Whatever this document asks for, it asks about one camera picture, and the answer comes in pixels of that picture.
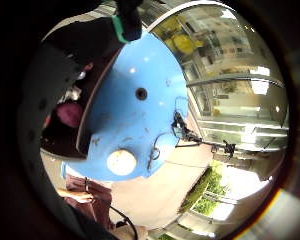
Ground thick black cable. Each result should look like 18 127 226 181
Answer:
108 204 140 240

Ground black camera on tripod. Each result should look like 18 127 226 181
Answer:
170 109 204 148

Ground thin black cable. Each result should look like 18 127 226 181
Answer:
146 131 174 173

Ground pink round cushion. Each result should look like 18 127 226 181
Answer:
55 102 85 129

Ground brown curved bench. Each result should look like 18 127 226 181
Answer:
75 49 123 158

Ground black tripod clamp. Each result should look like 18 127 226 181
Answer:
210 139 238 158

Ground white round lid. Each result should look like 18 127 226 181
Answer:
106 148 138 177

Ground green plants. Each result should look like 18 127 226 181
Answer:
179 162 232 216

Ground the person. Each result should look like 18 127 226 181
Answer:
56 173 124 234

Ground yellow background object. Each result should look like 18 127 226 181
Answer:
163 19 205 56

